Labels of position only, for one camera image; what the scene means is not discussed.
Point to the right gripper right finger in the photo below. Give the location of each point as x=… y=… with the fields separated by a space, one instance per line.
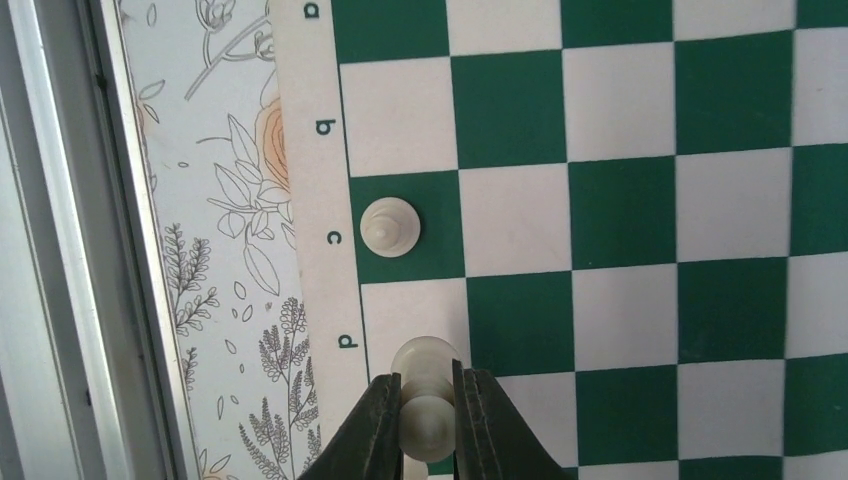
x=493 y=441

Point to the green white chessboard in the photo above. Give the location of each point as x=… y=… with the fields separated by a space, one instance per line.
x=634 y=214

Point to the floral table mat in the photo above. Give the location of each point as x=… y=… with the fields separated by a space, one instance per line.
x=211 y=135

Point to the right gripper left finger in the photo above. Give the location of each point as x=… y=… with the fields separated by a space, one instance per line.
x=366 y=446

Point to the white queen piece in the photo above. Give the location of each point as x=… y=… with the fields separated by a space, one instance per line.
x=427 y=412

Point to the aluminium frame rail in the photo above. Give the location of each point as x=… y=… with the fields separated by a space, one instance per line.
x=90 y=379

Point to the white king piece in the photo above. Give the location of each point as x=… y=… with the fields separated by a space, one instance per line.
x=414 y=469

